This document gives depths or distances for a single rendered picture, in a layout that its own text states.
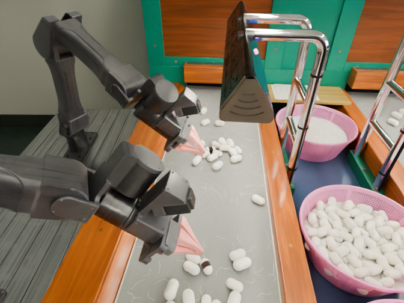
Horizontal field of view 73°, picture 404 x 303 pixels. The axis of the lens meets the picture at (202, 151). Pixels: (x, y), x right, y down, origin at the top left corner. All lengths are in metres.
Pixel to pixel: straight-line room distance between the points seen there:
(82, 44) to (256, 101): 0.47
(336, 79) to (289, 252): 0.87
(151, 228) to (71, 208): 0.11
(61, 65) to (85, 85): 1.51
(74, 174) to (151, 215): 0.13
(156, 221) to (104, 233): 0.22
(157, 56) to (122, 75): 0.57
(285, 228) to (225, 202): 0.16
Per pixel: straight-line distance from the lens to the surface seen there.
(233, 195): 0.71
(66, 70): 0.87
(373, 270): 0.67
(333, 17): 1.23
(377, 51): 1.33
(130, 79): 0.67
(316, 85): 0.65
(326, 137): 1.01
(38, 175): 0.40
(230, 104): 0.40
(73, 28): 0.77
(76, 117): 0.95
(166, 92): 0.60
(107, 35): 2.16
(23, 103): 2.69
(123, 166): 0.39
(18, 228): 0.87
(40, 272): 0.76
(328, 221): 0.73
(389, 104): 1.34
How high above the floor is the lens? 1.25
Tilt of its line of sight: 37 degrees down
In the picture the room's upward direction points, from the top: straight up
